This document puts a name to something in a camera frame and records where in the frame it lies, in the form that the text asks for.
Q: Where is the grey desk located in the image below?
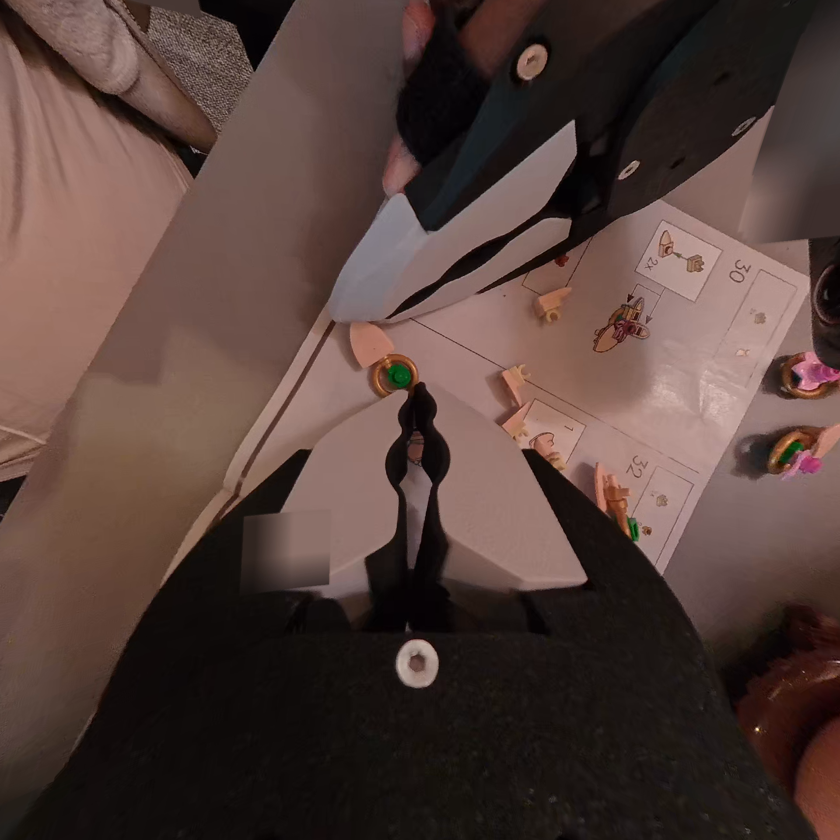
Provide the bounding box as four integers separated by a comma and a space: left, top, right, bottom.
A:
0, 0, 840, 834

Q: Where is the peach flower assembly gold ring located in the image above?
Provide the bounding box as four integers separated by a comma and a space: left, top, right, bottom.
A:
594, 462, 643, 542

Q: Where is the grey fleece jacket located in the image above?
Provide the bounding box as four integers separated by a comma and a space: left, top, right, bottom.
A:
0, 0, 217, 155

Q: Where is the gold ring brick green stud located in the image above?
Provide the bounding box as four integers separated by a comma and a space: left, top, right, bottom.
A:
367, 354, 416, 399

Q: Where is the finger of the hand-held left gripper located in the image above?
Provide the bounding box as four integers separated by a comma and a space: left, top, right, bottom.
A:
333, 121, 580, 317
394, 218, 573, 324

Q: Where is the brick building instruction booklet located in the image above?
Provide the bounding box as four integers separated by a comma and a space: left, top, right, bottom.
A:
161, 200, 809, 578

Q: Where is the gold ring with pink flower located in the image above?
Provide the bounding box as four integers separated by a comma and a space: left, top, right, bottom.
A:
781, 351, 840, 400

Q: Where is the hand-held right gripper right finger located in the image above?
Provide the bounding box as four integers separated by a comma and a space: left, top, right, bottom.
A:
413, 384, 587, 631

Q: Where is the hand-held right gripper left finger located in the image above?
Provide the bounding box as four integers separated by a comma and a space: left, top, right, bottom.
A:
282, 394, 406, 631

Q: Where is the person's left hand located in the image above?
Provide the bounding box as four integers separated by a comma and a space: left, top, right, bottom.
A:
382, 0, 439, 198

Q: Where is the grey woven cushion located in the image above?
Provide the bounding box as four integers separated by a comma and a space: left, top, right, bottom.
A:
147, 7, 253, 135

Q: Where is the gold ring pink green flower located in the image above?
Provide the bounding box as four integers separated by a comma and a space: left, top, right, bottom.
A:
764, 423, 840, 479

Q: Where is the brown glossy figurine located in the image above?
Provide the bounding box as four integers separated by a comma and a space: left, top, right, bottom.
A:
735, 604, 840, 815

